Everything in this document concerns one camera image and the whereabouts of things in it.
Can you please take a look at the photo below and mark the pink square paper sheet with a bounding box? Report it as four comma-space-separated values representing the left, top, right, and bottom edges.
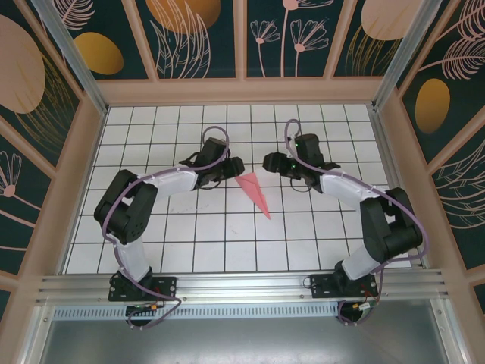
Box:
234, 166, 272, 221

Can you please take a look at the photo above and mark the grey metal sheet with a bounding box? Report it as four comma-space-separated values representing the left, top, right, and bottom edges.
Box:
37, 317, 462, 364

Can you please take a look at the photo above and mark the aluminium table edge rail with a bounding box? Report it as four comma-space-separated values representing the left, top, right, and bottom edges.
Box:
369, 105, 433, 271

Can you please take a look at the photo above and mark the long aluminium base rail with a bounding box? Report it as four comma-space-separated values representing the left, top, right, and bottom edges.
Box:
36, 268, 452, 305

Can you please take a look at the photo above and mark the aluminium corner post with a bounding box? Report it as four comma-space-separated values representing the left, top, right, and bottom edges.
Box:
30, 0, 110, 115
370, 0, 445, 111

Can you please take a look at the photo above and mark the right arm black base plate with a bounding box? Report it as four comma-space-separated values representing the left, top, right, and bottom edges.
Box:
309, 273, 380, 300

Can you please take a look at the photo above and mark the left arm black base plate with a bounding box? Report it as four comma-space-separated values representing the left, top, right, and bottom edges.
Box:
108, 275, 179, 303

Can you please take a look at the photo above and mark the slotted grey cable duct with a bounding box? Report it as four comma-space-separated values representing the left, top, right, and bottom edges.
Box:
52, 306, 342, 320

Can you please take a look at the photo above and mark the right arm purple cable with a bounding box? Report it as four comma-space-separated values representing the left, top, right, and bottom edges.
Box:
283, 119, 429, 328

